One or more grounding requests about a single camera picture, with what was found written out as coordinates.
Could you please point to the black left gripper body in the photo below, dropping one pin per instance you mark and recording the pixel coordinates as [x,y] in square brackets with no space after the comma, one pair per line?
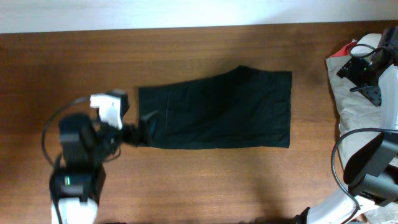
[127,134]

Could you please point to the red cloth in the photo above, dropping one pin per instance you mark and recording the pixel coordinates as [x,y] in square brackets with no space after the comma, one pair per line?
[344,51]

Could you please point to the black shorts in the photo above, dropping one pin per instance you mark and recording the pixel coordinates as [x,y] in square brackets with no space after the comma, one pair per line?
[244,107]

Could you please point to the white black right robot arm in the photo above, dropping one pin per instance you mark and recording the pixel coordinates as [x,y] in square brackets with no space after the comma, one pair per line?
[364,159]

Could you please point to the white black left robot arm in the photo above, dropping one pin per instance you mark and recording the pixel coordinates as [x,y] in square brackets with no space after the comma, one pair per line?
[78,173]

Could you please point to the white cloth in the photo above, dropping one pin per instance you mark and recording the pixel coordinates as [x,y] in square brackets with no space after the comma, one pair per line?
[365,45]

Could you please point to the grey shorts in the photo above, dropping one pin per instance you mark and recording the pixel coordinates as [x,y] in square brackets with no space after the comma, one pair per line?
[354,109]

